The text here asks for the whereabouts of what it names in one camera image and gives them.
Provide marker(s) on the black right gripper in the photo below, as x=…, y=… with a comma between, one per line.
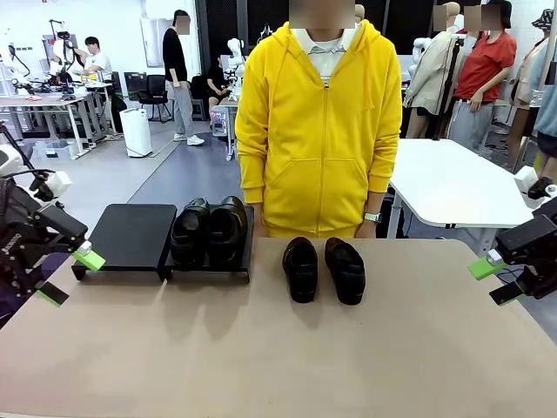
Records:
x=550, y=257

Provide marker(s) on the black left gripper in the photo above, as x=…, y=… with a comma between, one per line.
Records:
x=15, y=252

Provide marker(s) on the matte black loafer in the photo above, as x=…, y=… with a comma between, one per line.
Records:
x=346, y=270
x=300, y=270

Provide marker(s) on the person's left forearm yellow sleeve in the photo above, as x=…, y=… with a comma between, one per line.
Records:
x=380, y=174

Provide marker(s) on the person's right forearm yellow sleeve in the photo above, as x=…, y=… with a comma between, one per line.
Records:
x=250, y=174

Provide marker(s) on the black metal shoe stand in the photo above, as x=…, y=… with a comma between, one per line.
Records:
x=248, y=244
x=130, y=235

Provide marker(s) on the black light stand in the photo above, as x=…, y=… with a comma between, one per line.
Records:
x=448, y=87

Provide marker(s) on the person's left hand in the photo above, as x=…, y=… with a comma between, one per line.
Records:
x=367, y=231

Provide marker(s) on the clear plastic storage box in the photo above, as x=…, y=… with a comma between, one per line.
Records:
x=61, y=150

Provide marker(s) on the white table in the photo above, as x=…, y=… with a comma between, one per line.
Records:
x=444, y=183

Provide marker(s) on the black tripod leg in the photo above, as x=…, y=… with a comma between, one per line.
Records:
x=17, y=150

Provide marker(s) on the white air purifier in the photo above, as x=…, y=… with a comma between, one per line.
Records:
x=136, y=130

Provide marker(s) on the white smartwatch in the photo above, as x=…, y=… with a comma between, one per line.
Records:
x=372, y=217

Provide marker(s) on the mannequin in teal top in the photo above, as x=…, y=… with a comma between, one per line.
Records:
x=548, y=113

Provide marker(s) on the grey workbench table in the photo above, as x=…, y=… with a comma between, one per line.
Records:
x=43, y=102

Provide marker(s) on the mannequin with patterned hat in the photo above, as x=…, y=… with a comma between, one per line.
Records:
x=528, y=78

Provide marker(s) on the black monitor panel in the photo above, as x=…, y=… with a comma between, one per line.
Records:
x=135, y=85

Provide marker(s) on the black office chair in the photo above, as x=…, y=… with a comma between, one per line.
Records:
x=156, y=87

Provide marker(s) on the black white robot rig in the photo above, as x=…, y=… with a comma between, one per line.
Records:
x=17, y=65
x=65, y=48

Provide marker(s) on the mannequin in red shirt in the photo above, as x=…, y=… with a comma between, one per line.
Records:
x=483, y=69

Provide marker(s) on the seated person white shirt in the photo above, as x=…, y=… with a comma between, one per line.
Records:
x=98, y=61

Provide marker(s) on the grey plastic stool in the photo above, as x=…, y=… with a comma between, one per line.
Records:
x=199, y=109

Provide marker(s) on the mannequin in beige jacket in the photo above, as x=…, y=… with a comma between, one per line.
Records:
x=431, y=74

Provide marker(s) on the computer case with lights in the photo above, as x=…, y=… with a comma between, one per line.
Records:
x=219, y=122

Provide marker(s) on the standing person black top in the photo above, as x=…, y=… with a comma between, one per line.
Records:
x=176, y=56

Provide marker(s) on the seated person black clothes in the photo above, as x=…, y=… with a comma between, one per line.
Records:
x=217, y=80

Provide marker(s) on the person in yellow hoodie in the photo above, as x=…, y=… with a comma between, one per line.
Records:
x=317, y=130

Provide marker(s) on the white humanoid robot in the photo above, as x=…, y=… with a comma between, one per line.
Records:
x=235, y=52

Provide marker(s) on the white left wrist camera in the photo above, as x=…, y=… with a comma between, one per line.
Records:
x=61, y=183

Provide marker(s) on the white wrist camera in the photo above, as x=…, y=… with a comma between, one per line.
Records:
x=61, y=183
x=524, y=178

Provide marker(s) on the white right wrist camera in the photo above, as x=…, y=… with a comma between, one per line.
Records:
x=524, y=178

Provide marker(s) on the silver wall panel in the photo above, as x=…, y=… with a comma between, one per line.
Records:
x=152, y=43

